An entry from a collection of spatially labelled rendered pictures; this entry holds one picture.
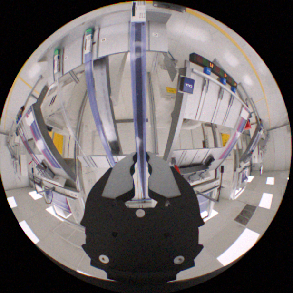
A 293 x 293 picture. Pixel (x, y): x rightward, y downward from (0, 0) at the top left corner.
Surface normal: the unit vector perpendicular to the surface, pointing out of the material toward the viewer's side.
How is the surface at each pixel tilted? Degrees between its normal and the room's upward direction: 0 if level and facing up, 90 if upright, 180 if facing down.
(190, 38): 0
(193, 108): 43
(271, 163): 90
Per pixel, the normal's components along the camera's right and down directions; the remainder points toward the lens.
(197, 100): 0.09, 0.66
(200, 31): 0.04, 0.99
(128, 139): 0.09, -0.11
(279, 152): -1.00, 0.04
